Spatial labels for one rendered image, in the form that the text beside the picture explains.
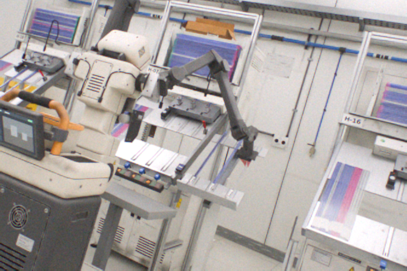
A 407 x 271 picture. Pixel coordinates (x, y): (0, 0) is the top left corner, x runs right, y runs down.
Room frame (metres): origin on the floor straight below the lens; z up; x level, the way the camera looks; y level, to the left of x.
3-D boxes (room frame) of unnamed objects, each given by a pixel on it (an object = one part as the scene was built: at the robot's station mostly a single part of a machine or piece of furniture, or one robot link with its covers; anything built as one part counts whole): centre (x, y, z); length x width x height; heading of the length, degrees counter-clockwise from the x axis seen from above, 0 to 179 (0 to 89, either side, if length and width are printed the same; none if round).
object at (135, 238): (3.07, 0.10, 0.31); 0.70 x 0.65 x 0.62; 65
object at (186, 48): (2.93, 0.09, 1.52); 0.51 x 0.13 x 0.27; 65
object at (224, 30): (3.25, 0.07, 1.82); 0.68 x 0.30 x 0.20; 65
